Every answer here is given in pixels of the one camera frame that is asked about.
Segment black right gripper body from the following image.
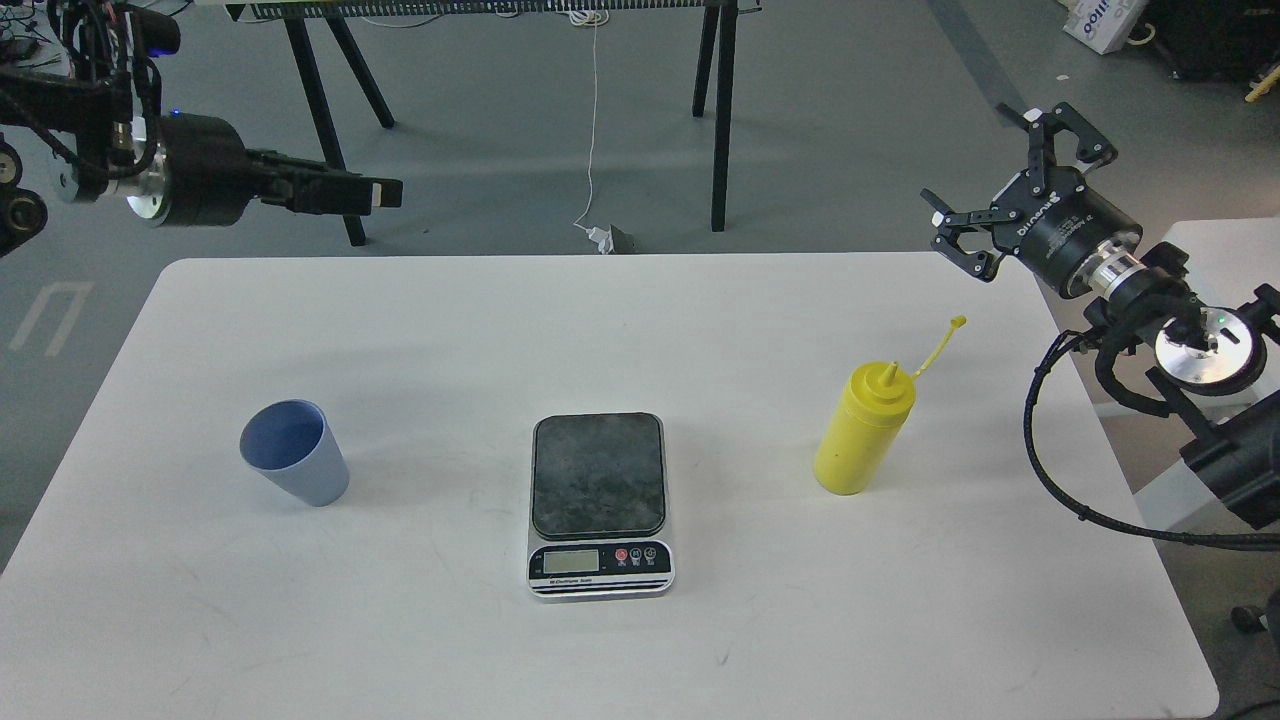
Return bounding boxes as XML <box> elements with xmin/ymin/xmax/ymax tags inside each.
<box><xmin>991</xmin><ymin>167</ymin><xmax>1143</xmax><ymax>299</ymax></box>

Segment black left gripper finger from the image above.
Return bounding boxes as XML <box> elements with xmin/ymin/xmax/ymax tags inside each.
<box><xmin>253</xmin><ymin>172</ymin><xmax>403</xmax><ymax>217</ymax></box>
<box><xmin>244</xmin><ymin>149</ymin><xmax>364</xmax><ymax>181</ymax></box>

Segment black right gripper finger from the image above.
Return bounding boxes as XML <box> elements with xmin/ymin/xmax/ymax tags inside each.
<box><xmin>996</xmin><ymin>101</ymin><xmax>1119</xmax><ymax>201</ymax></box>
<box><xmin>922</xmin><ymin>188</ymin><xmax>1021</xmax><ymax>283</ymax></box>

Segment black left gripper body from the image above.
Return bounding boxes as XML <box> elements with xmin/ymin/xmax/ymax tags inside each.
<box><xmin>125</xmin><ymin>113</ymin><xmax>255</xmax><ymax>227</ymax></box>

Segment yellow squeeze bottle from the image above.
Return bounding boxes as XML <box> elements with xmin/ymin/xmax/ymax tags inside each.
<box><xmin>812</xmin><ymin>315</ymin><xmax>968</xmax><ymax>496</ymax></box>

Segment blue ribbed plastic cup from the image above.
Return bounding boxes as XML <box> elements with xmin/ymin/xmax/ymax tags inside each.
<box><xmin>239</xmin><ymin>398</ymin><xmax>349</xmax><ymax>507</ymax></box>

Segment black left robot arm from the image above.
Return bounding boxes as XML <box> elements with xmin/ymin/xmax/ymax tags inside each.
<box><xmin>1</xmin><ymin>1</ymin><xmax>403</xmax><ymax>246</ymax></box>

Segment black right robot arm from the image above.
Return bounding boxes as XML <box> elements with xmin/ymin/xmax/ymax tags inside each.
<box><xmin>922</xmin><ymin>102</ymin><xmax>1277</xmax><ymax>553</ymax></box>

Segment digital kitchen scale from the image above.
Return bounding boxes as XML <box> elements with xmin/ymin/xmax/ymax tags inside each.
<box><xmin>525</xmin><ymin>413</ymin><xmax>676</xmax><ymax>602</ymax></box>

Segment white cardboard box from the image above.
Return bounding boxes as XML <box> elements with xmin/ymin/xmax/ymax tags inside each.
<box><xmin>1062</xmin><ymin>1</ymin><xmax>1156</xmax><ymax>55</ymax></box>

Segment white side table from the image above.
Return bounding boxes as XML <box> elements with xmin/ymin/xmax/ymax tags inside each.
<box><xmin>1085</xmin><ymin>242</ymin><xmax>1277</xmax><ymax>530</ymax></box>

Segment white power adapter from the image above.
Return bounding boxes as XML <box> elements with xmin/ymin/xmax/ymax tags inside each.
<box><xmin>586</xmin><ymin>225</ymin><xmax>637</xmax><ymax>255</ymax></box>

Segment black trestle table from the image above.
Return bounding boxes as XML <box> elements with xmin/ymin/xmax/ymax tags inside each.
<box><xmin>227</xmin><ymin>0</ymin><xmax>765</xmax><ymax>247</ymax></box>

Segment black floor cables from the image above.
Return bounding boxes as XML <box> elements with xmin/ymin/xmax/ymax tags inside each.
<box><xmin>0</xmin><ymin>0</ymin><xmax>70</xmax><ymax>70</ymax></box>

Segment white hanging cable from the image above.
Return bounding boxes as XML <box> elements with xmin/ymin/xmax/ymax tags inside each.
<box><xmin>573</xmin><ymin>8</ymin><xmax>611</xmax><ymax>233</ymax></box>

